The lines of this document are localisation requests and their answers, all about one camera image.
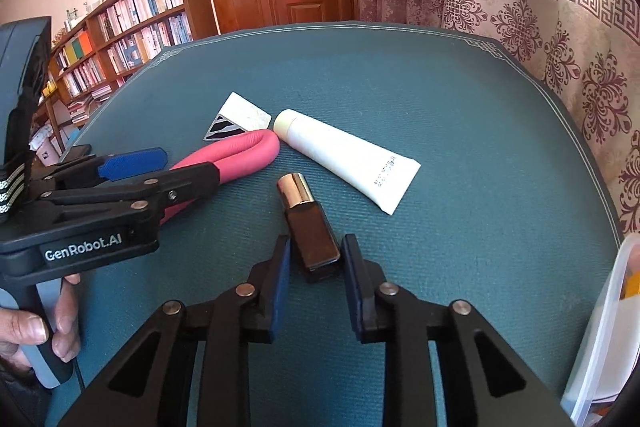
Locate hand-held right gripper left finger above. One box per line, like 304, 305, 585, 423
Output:
57, 234, 294, 427

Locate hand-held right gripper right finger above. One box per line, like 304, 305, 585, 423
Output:
340, 234, 576, 427

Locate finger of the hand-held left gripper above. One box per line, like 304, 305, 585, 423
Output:
29, 146, 170, 194
29, 161, 223, 229

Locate pink bent soft tube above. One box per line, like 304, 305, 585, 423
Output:
160, 129, 281, 226

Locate brown bottle with gold cap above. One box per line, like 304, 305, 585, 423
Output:
277, 173, 344, 284

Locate clear plastic container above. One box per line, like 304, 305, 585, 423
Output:
560, 234, 640, 427

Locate person's left hand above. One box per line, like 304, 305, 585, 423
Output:
0, 274, 83, 374

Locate white striped card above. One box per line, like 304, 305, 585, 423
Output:
202, 92, 274, 142

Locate white cream tube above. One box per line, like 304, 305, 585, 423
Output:
272, 108, 422, 216

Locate rows of books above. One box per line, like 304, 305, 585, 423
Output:
37, 0, 194, 128

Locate wooden bookshelf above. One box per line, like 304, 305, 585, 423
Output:
29, 0, 222, 154

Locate cream patterned curtain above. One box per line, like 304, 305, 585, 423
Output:
444, 0, 640, 235

